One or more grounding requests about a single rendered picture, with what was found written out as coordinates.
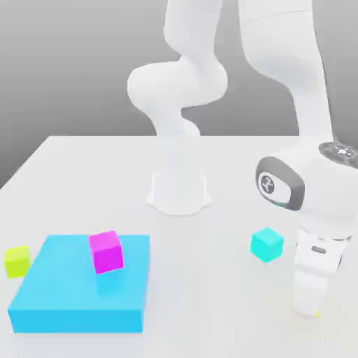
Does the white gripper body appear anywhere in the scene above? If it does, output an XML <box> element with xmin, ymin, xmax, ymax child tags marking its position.
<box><xmin>291</xmin><ymin>266</ymin><xmax>329</xmax><ymax>317</ymax></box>

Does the small cyan cube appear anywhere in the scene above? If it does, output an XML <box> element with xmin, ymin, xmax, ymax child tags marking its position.
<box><xmin>250</xmin><ymin>227</ymin><xmax>285</xmax><ymax>264</ymax></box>

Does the small magenta cube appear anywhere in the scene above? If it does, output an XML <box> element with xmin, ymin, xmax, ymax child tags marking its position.
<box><xmin>88</xmin><ymin>230</ymin><xmax>124</xmax><ymax>275</ymax></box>

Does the small lime cube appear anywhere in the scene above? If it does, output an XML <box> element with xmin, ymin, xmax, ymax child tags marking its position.
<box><xmin>3</xmin><ymin>245</ymin><xmax>32</xmax><ymax>280</ymax></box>

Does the large blue box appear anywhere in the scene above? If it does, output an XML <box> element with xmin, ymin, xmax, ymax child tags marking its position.
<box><xmin>7</xmin><ymin>234</ymin><xmax>151</xmax><ymax>334</ymax></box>

